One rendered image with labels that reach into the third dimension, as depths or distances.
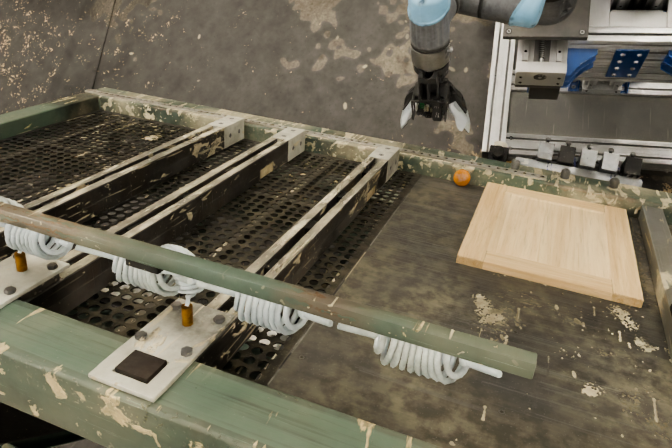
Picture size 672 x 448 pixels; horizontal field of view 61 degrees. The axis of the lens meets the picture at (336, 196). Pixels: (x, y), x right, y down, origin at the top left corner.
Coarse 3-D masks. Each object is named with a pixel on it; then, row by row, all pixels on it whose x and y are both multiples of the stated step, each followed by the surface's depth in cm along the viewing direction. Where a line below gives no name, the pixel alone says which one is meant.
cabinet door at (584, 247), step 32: (512, 192) 161; (480, 224) 140; (512, 224) 142; (544, 224) 144; (576, 224) 145; (608, 224) 146; (480, 256) 125; (512, 256) 126; (544, 256) 128; (576, 256) 129; (608, 256) 130; (576, 288) 118; (608, 288) 117; (640, 288) 118
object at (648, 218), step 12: (648, 216) 147; (660, 216) 147; (648, 228) 140; (660, 228) 141; (648, 240) 137; (660, 240) 134; (648, 252) 134; (660, 252) 129; (660, 264) 123; (660, 276) 119; (660, 288) 117; (660, 300) 115; (660, 312) 113
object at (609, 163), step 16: (496, 144) 184; (544, 144) 178; (528, 160) 180; (544, 160) 178; (560, 160) 176; (592, 160) 173; (608, 160) 172; (640, 160) 170; (592, 176) 174; (608, 176) 173; (624, 176) 172
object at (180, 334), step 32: (384, 160) 162; (352, 192) 139; (320, 224) 122; (288, 256) 109; (320, 256) 123; (192, 288) 80; (160, 320) 82; (192, 320) 82; (224, 320) 83; (128, 352) 76; (160, 352) 76; (192, 352) 77; (224, 352) 89; (128, 384) 70; (160, 384) 71
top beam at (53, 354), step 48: (0, 336) 78; (48, 336) 79; (96, 336) 80; (0, 384) 78; (48, 384) 74; (96, 384) 71; (192, 384) 72; (240, 384) 73; (96, 432) 74; (144, 432) 70; (192, 432) 67; (240, 432) 66; (288, 432) 66; (336, 432) 67; (384, 432) 67
